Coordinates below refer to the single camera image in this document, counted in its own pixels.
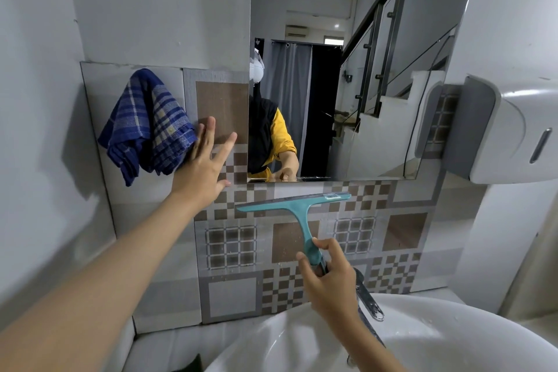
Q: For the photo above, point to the person's right forearm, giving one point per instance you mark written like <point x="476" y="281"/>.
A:
<point x="370" y="345"/>

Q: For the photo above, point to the person's right hand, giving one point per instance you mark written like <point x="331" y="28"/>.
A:
<point x="333" y="284"/>

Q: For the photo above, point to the teal window squeegee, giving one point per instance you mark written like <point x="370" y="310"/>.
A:
<point x="301" y="214"/>

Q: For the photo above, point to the frameless wall mirror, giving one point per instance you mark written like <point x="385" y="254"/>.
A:
<point x="357" y="79"/>

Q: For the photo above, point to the white grey towel dispenser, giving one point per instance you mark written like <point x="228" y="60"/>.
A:
<point x="501" y="132"/>

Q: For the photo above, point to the person's left thumb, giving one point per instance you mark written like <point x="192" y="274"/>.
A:
<point x="222" y="185"/>

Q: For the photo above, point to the person's left forearm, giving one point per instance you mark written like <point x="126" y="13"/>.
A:
<point x="100" y="280"/>

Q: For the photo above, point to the person's left hand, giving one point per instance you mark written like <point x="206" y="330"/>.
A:
<point x="198" y="180"/>

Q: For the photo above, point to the chrome faucet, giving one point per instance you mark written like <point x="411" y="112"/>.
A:
<point x="368" y="302"/>

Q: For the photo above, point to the person's right thumb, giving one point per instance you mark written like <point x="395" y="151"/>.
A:
<point x="306" y="269"/>

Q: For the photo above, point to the blue plaid cloth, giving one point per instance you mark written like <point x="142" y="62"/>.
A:
<point x="146" y="123"/>

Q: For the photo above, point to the white ceramic sink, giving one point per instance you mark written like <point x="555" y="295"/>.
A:
<point x="436" y="337"/>

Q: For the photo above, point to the person's left middle finger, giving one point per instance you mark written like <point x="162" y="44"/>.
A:
<point x="207" y="136"/>

